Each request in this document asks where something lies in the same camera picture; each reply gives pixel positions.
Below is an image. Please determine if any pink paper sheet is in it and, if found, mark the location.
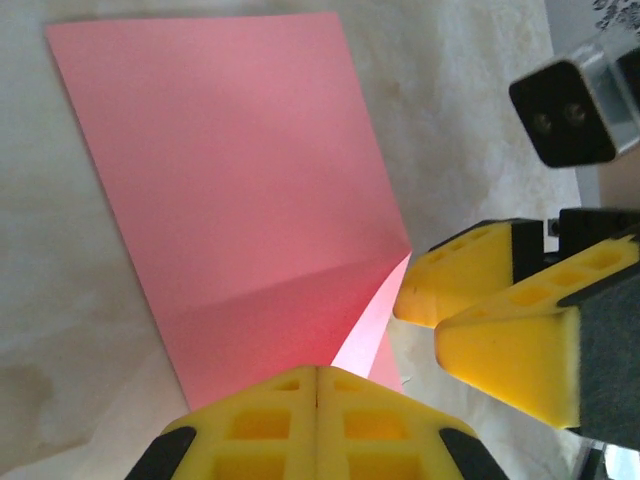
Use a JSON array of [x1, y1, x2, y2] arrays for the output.
[[44, 12, 414, 409]]

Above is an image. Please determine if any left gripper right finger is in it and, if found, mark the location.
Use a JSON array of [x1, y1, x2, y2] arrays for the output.
[[318, 366, 511, 480]]

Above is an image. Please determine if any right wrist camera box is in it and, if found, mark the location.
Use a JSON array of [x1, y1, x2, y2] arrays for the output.
[[508, 42, 640, 169]]

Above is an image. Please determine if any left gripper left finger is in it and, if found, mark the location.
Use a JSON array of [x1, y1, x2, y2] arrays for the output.
[[124, 366, 319, 480]]

